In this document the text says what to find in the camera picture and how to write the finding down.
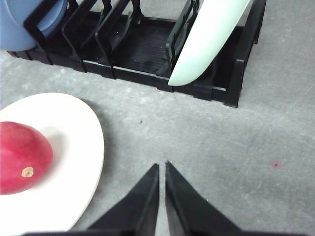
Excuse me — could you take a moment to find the green plate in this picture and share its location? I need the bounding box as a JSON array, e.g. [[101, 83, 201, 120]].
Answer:
[[168, 0, 250, 86]]

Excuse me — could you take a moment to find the blue plate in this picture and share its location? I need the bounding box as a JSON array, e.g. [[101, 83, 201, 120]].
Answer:
[[0, 0, 68, 52]]

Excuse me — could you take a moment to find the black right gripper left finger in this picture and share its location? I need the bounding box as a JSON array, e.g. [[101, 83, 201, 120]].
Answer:
[[86, 163, 159, 236]]

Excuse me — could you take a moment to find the black dish rack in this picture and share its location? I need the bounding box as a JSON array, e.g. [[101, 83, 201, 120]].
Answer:
[[10, 0, 266, 108]]

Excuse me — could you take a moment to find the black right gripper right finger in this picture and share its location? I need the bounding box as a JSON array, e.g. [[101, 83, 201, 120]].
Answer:
[[165, 161, 244, 236]]

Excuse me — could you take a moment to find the white plate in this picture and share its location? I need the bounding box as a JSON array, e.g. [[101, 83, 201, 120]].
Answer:
[[0, 92, 105, 236]]

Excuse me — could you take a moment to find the red pomegranate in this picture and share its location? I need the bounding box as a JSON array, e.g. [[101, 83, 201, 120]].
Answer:
[[0, 121, 54, 195]]

